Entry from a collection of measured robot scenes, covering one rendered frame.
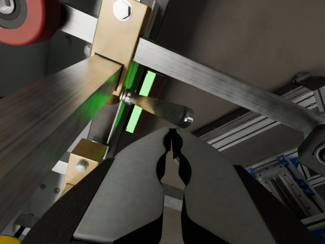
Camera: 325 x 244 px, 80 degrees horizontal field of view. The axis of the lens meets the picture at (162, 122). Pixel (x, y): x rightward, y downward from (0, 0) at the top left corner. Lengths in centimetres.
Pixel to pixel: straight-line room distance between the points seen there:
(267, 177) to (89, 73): 104
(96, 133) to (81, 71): 34
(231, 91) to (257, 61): 95
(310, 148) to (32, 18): 30
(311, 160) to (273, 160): 102
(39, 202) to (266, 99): 85
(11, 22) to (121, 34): 11
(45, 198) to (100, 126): 47
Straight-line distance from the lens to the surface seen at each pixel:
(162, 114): 15
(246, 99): 30
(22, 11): 26
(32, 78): 56
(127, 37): 25
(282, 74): 131
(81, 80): 18
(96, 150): 38
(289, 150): 128
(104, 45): 26
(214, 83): 28
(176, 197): 42
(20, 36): 26
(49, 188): 85
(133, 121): 48
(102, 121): 50
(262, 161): 126
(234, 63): 119
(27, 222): 62
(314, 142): 25
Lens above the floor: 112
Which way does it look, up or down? 62 degrees down
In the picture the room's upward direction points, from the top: 175 degrees counter-clockwise
